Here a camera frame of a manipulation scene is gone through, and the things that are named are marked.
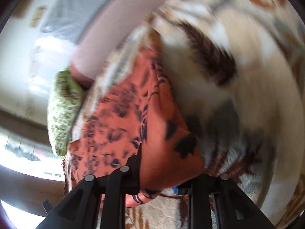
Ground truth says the grey pillow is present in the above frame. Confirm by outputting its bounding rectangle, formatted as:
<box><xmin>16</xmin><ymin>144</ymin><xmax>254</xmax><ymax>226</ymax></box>
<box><xmin>40</xmin><ymin>0</ymin><xmax>111</xmax><ymax>45</ymax></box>

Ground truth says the orange floral garment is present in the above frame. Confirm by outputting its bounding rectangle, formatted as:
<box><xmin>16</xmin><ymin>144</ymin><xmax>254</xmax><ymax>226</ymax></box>
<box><xmin>67</xmin><ymin>45</ymin><xmax>204</xmax><ymax>207</ymax></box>

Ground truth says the stained glass window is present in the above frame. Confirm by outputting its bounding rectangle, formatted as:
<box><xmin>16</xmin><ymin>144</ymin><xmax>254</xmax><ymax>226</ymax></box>
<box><xmin>1</xmin><ymin>127</ymin><xmax>64</xmax><ymax>181</ymax></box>

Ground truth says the beige leaf-print blanket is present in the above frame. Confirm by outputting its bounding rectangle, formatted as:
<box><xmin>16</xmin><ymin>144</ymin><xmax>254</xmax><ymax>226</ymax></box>
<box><xmin>68</xmin><ymin>0</ymin><xmax>304</xmax><ymax>228</ymax></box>

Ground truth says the green white patterned pillow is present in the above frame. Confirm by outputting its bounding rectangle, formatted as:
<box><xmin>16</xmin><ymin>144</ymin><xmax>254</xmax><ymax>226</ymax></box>
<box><xmin>47</xmin><ymin>68</ymin><xmax>86</xmax><ymax>157</ymax></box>

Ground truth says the pink bolster headboard cushion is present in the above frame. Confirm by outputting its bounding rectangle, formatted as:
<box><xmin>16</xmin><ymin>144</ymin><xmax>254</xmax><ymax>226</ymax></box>
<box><xmin>69</xmin><ymin>0</ymin><xmax>165</xmax><ymax>88</ymax></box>

